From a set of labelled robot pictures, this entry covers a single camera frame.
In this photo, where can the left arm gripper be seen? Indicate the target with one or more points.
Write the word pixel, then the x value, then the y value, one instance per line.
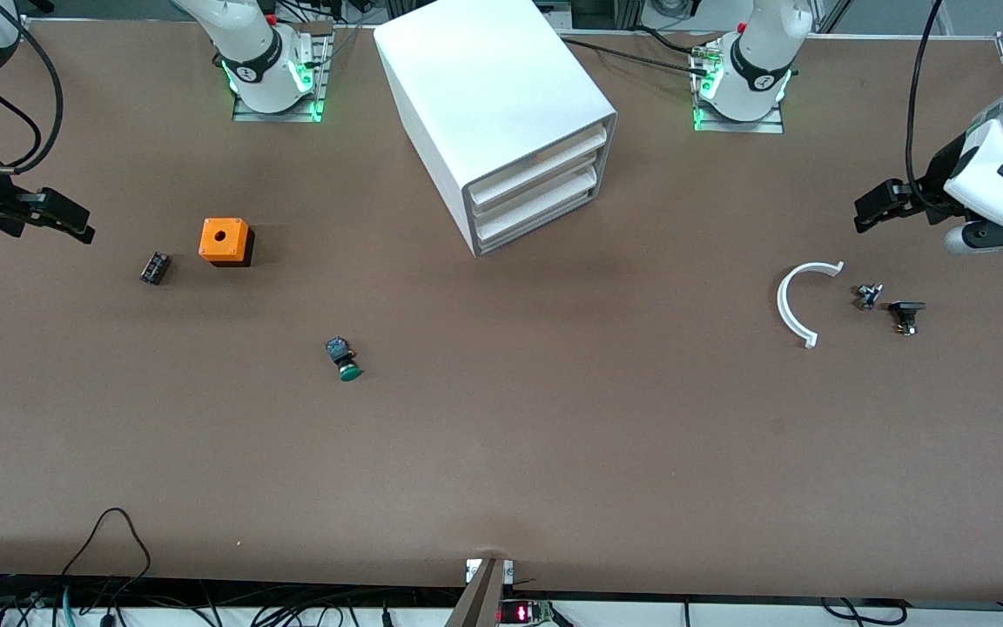
pixel 934 186

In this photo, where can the green push button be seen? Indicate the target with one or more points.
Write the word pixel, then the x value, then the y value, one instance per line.
pixel 346 366

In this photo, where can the white lowest cabinet drawer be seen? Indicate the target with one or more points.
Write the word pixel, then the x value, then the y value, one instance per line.
pixel 536 210

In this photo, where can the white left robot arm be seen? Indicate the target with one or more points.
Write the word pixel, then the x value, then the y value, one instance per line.
pixel 763 70

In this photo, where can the white middle cabinet drawer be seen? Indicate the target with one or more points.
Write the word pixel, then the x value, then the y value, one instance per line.
pixel 536 187

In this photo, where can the white highest cabinet drawer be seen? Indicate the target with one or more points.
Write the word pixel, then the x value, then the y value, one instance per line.
pixel 536 165

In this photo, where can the white drawer cabinet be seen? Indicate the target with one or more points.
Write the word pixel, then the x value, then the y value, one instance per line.
pixel 484 78

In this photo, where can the small grey metal part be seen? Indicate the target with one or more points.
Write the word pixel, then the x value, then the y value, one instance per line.
pixel 867 296

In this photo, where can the small black terminal block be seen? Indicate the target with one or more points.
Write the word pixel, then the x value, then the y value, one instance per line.
pixel 155 267

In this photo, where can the small black contact block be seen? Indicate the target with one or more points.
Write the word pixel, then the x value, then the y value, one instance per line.
pixel 905 312

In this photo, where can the white curved plastic part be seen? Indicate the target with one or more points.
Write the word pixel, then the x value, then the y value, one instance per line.
pixel 783 305

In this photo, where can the orange box with hole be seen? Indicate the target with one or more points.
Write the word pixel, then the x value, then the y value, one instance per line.
pixel 223 239

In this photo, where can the red lit electronic device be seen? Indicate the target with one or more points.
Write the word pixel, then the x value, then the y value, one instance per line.
pixel 523 613

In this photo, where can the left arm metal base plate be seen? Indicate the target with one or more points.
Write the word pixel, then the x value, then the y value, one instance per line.
pixel 741 125

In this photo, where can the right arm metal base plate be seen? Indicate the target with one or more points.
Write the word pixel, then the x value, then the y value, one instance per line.
pixel 279 115

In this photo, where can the camera mount post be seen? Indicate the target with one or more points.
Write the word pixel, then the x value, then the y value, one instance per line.
pixel 477 601

